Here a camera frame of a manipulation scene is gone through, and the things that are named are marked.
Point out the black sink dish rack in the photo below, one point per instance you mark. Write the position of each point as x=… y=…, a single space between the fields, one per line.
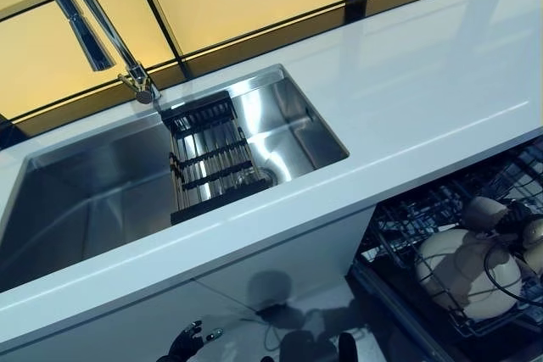
x=216 y=158

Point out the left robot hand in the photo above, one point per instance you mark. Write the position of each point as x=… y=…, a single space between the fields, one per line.
x=184 y=343

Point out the chrome kitchen faucet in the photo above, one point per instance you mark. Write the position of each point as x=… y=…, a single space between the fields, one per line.
x=93 y=31

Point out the white glossy kitchen cabinet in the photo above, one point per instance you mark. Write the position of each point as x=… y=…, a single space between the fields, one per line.
x=212 y=294

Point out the black left robot foot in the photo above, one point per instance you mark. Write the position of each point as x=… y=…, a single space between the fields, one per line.
x=348 y=347

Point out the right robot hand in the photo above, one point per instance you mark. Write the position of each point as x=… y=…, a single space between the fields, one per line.
x=515 y=220

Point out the stainless steel sink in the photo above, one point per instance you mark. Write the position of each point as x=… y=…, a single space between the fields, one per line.
x=106 y=192

